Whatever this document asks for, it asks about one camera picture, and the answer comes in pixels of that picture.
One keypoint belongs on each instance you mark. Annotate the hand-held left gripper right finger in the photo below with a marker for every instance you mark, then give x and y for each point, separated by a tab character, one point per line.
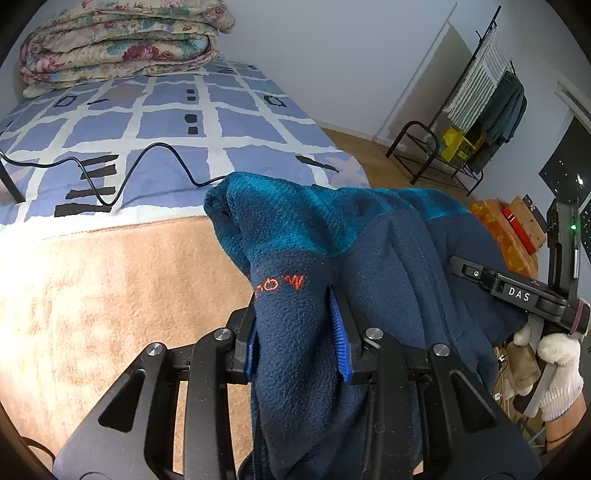
339	341

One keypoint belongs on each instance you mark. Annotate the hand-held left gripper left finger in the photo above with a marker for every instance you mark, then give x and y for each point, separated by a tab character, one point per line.
249	355

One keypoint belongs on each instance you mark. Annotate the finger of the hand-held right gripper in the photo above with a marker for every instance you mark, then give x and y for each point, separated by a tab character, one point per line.
471	272

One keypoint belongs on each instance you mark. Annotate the teal plaid fleece jacket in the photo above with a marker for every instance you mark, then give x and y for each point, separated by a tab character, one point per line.
300	221

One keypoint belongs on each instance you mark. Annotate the person's right forearm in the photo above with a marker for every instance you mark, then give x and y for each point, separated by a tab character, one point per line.
565	429

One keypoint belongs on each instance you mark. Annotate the black clothes rack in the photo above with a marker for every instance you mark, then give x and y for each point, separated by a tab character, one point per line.
413	123

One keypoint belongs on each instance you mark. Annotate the dark hanging clothes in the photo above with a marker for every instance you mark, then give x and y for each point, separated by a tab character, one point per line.
505	106

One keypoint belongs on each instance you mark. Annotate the person's right hand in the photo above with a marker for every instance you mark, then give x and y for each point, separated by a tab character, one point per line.
563	369

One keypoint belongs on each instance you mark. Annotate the orange patterned box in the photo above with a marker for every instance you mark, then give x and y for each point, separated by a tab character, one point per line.
512	249

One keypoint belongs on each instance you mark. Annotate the red box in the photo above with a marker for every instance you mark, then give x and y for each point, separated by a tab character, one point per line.
519	228

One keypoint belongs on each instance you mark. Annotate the cardboard box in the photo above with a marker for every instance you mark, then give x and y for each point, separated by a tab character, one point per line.
531	214

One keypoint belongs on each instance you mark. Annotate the yellow box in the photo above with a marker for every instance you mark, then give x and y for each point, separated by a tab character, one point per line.
455	143

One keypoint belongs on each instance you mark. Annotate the dark window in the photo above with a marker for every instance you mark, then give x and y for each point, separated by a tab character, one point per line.
568	161

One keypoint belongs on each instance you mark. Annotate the white striped towel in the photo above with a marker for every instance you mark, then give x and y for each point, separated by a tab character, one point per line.
480	78

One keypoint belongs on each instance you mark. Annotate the blue checkered bedsheet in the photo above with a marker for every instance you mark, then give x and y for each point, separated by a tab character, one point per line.
161	120

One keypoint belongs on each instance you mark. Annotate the black tripod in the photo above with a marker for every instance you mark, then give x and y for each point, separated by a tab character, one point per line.
11	184

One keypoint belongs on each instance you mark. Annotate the folded floral quilt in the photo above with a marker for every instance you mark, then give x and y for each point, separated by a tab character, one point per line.
115	50

